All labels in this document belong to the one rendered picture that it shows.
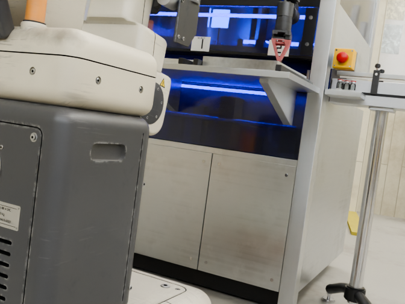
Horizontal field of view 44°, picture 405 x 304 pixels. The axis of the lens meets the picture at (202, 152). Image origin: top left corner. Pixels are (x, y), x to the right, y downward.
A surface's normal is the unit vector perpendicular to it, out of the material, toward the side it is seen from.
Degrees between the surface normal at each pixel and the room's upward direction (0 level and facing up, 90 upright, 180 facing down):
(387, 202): 90
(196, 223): 90
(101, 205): 90
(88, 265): 90
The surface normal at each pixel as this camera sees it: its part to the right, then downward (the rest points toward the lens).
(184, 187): -0.44, -0.01
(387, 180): -0.22, 0.02
